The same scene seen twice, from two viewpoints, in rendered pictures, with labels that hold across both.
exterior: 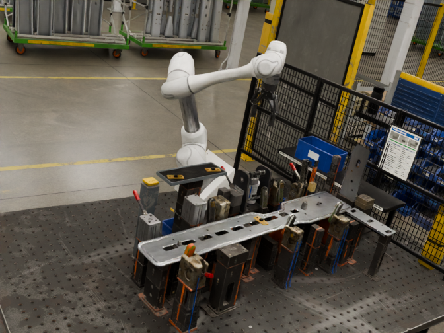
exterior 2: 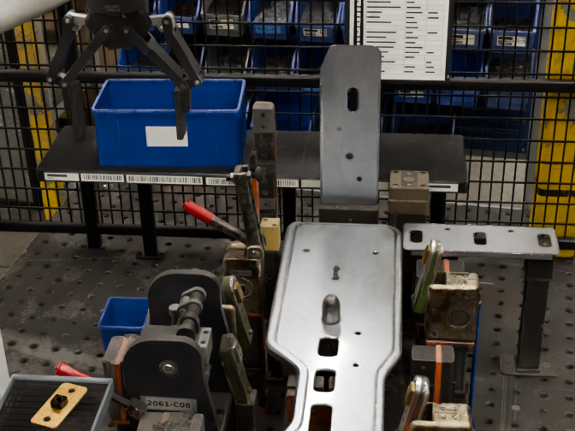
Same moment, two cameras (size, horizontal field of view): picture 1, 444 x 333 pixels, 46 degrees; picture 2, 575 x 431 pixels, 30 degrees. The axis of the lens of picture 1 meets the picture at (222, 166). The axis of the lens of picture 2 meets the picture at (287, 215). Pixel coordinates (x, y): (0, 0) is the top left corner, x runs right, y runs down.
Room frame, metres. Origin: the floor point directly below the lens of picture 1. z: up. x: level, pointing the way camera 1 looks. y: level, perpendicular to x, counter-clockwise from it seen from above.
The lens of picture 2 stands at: (1.53, 0.49, 2.06)
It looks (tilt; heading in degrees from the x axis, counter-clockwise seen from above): 30 degrees down; 321
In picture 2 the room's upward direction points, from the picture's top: 1 degrees counter-clockwise
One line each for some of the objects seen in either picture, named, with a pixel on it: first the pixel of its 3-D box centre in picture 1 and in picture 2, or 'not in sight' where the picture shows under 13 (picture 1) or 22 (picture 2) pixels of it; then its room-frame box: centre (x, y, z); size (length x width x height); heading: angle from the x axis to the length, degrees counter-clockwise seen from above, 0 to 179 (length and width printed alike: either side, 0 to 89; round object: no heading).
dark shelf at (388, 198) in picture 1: (337, 176); (253, 157); (3.17, -0.75, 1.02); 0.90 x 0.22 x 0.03; 45
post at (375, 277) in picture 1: (378, 254); (533, 308); (2.56, -0.96, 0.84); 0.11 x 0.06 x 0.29; 45
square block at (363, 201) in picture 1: (357, 222); (406, 256); (2.82, -0.87, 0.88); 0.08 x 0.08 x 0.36; 45
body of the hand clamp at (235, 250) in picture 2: (292, 209); (246, 330); (2.84, -0.47, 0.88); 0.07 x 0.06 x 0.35; 45
